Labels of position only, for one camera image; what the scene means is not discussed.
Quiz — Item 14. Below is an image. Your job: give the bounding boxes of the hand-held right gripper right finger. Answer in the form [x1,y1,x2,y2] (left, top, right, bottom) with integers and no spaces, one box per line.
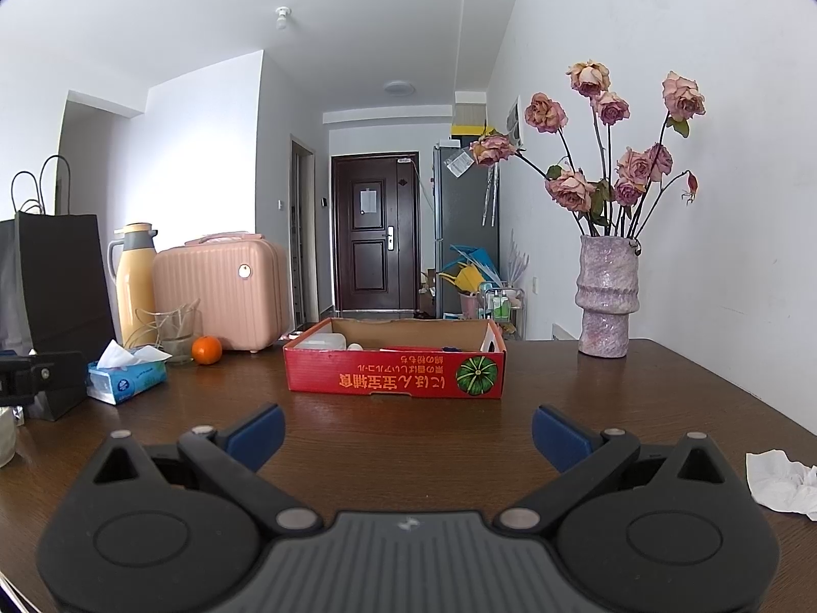
[494,404,729,535]

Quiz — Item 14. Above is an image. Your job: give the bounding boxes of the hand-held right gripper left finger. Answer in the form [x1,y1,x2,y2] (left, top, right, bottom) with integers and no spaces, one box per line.
[92,404,323,535]

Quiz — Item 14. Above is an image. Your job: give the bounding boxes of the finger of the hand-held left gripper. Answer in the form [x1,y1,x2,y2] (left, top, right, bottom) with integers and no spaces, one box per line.
[0,350,89,423]

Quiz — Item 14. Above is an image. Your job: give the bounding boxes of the white plastic box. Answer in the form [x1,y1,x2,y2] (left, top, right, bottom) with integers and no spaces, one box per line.
[295,332,347,352]

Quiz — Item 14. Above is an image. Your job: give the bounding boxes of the red cardboard box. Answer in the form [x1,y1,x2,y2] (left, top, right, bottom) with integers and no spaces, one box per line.
[282,317,509,400]

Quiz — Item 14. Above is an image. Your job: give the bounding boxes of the blue tissue pack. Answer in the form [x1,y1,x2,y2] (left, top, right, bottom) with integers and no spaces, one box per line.
[86,340,174,407]

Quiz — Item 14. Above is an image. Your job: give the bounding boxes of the pale round container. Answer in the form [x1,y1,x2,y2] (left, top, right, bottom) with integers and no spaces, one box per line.
[0,407,19,469]

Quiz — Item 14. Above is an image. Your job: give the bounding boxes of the black paper bag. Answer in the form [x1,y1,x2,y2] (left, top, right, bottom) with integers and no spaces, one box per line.
[0,154,119,359]

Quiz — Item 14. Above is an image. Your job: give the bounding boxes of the clear glass cup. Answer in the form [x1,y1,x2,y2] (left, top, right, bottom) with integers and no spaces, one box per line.
[131,299,204,367]

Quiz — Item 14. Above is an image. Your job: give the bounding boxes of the yellow thermos jug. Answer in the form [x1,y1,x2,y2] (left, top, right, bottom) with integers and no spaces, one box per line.
[107,222,160,349]

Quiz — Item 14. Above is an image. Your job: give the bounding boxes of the pink mottled vase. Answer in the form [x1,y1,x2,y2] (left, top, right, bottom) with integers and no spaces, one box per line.
[574,234,642,359]

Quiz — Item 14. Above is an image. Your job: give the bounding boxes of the pink hard-shell suitcase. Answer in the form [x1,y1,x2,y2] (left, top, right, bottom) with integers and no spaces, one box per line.
[152,231,290,355]

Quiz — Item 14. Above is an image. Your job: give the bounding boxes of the metal utility cart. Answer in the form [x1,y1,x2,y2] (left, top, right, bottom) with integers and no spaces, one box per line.
[485,284,526,327]

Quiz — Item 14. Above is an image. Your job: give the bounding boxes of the blue and yellow plastic racks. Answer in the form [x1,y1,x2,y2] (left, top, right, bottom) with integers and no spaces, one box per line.
[437,244,500,295]

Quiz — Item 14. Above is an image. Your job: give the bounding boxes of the dark brown entrance door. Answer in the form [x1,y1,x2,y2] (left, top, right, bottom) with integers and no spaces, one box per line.
[330,152,421,314]

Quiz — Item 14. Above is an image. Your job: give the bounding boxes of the crumpled white tissue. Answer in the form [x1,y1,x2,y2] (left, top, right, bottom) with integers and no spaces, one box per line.
[746,449,817,522]

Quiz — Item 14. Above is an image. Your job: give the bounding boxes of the grey refrigerator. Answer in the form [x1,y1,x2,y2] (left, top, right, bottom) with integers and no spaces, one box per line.
[432,142,502,321]

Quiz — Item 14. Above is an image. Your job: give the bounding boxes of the bunch of dried pink roses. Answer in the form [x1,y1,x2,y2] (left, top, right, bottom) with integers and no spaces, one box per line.
[470,60,707,239]

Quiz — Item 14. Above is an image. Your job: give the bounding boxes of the clear folded umbrella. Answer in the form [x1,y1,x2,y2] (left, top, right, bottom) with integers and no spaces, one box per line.
[482,162,499,228]

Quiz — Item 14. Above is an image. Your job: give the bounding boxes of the grey side door frame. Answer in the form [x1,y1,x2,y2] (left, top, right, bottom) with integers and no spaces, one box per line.
[289,134,319,334]

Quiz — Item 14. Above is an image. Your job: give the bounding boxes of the white wall panel box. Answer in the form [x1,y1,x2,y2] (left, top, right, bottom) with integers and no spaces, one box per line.
[506,95,526,147]

